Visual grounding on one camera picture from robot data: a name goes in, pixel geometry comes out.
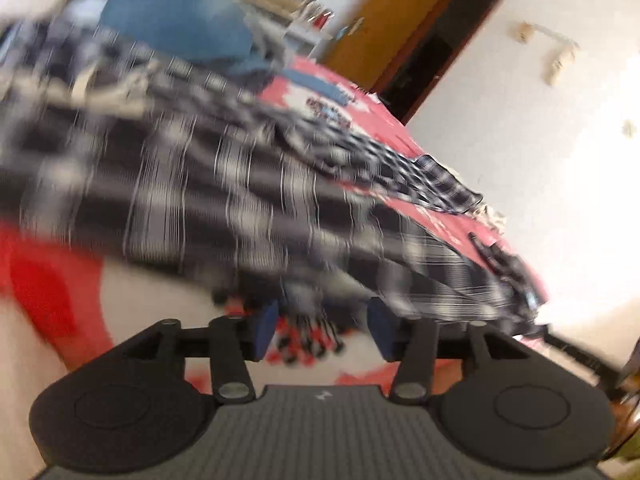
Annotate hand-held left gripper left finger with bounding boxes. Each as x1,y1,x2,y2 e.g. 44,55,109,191
110,299,280,405

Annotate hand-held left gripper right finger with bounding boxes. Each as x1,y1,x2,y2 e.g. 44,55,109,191
366,296,533,406

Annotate black white plaid shirt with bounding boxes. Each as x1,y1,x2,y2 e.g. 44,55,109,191
0,15,541,328

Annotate cream towel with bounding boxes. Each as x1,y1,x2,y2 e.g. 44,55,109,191
472,204,510,232

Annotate red floral blanket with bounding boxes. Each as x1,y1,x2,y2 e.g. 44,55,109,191
0,55,551,411

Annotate light blue cloth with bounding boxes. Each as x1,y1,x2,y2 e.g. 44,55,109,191
272,67,354,108

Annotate white desk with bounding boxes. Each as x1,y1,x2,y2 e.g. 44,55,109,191
277,10,337,58

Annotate wooden door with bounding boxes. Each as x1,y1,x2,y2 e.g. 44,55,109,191
320,0,453,92

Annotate blue jeans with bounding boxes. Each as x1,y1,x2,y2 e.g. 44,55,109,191
99,0,275,75

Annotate dark wooden rail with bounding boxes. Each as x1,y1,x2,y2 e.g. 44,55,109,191
542,327,640,396

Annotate beige wall socket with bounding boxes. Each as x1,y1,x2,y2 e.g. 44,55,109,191
510,20,537,44
544,42,579,87

